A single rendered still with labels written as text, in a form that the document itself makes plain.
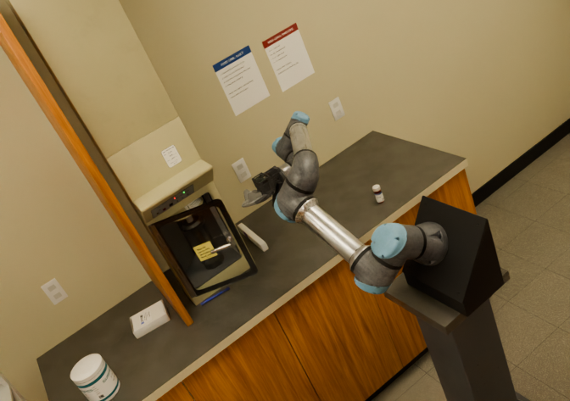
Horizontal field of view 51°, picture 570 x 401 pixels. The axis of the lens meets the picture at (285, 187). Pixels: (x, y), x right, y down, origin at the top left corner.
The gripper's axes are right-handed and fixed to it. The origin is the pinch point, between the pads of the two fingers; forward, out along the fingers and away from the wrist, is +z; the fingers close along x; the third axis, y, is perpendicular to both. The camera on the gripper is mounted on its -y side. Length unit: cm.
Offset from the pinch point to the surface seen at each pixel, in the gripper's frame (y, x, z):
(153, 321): -30, -16, 55
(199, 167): 23.0, -5.6, 8.0
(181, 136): 35.4, -12.4, 6.8
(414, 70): -19, -52, -141
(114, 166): 39, -13, 35
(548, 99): -94, -50, -241
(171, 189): 23.1, -2.2, 22.4
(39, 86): 79, -4, 43
